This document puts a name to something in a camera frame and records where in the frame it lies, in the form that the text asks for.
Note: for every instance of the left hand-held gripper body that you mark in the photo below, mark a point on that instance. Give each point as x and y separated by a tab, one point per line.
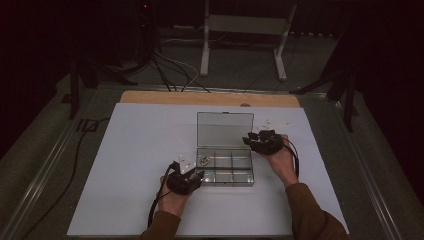
181	183

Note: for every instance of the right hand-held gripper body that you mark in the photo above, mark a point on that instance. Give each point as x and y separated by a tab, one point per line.
270	143

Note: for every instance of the clear grey compartment box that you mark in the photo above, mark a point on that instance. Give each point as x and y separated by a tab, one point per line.
226	163

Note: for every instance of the person's left hand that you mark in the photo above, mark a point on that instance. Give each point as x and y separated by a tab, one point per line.
173	203

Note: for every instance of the person's right hand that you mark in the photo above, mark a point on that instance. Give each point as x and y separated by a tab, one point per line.
285	165

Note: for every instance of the white table sheet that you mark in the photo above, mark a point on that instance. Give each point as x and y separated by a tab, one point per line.
133	150

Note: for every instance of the wooden table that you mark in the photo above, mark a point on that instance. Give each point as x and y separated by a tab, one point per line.
200	98

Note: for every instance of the white metal stand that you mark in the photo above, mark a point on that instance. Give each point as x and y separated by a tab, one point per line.
246	24

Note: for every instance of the dark equipment with red light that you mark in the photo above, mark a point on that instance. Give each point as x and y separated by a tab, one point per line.
145	13

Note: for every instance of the metal floor rail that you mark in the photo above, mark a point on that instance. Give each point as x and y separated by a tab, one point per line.
43	173
366	180

